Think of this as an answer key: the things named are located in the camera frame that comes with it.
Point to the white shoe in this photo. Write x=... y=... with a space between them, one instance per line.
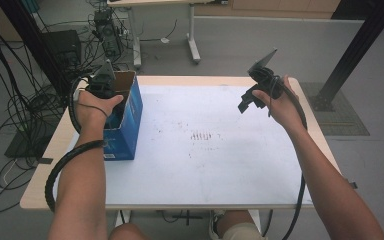
x=214 y=226

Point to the person's left hand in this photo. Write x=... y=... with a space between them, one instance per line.
x=93 y=111

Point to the person's right hand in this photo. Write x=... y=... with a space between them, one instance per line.
x=285 y=108

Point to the black metal post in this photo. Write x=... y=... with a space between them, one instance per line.
x=360 y=43
x=33 y=43

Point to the person's left leg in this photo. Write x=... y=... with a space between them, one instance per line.
x=128 y=232

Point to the person's leg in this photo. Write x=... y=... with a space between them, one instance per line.
x=128 y=232
x=243 y=228

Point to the grey electronic device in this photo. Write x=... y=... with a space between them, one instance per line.
x=108 y=33

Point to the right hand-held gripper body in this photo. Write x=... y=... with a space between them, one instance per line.
x=266 y=78

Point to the black floor plate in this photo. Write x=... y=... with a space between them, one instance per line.
x=23 y=146

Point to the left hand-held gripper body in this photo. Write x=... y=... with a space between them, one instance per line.
x=101 y=85

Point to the person's right leg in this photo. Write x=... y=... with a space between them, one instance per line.
x=243 y=228

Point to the white table mat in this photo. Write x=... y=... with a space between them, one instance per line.
x=213 y=166

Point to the black computer case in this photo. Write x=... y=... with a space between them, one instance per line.
x=61 y=46

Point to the blue cardboard box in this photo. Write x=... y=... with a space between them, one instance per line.
x=128 y=133

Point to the wooden cabinet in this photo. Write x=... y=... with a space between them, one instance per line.
x=280 y=8

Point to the white table leg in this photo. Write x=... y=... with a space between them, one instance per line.
x=122 y=220
x=255 y=220

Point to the white background desk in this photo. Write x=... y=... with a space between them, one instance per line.
x=192 y=36

